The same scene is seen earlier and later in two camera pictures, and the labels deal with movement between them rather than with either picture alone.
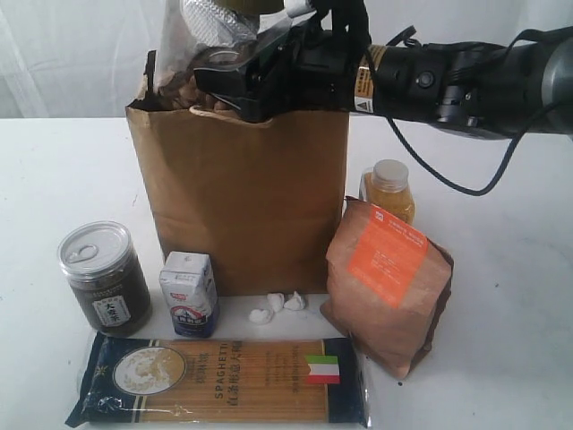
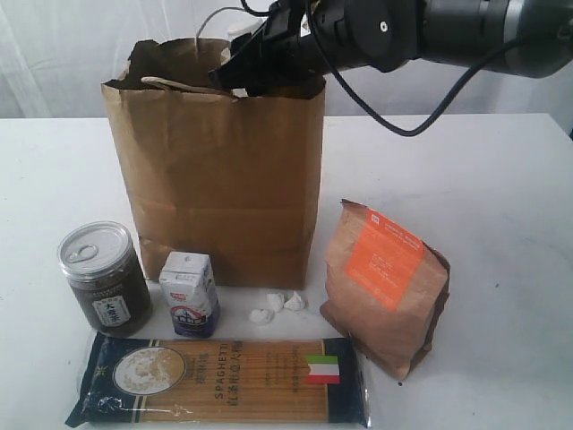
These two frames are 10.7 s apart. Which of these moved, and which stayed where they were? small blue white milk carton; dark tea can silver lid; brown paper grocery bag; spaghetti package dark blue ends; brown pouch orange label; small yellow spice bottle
Moved: small yellow spice bottle; brown paper grocery bag
Stayed: brown pouch orange label; small blue white milk carton; spaghetti package dark blue ends; dark tea can silver lid
